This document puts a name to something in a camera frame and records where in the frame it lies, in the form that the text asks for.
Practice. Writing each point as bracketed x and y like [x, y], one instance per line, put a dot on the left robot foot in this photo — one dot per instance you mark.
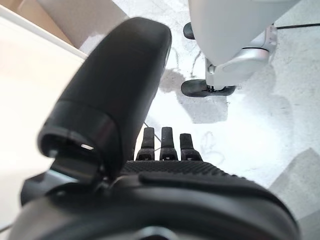
[195, 88]

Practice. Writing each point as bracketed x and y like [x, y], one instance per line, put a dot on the grey caster wheel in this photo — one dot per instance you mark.
[189, 31]

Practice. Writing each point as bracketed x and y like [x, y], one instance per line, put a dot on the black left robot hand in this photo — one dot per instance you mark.
[150, 200]

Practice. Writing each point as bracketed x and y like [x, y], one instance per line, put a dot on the silver left robot leg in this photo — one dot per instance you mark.
[220, 30]

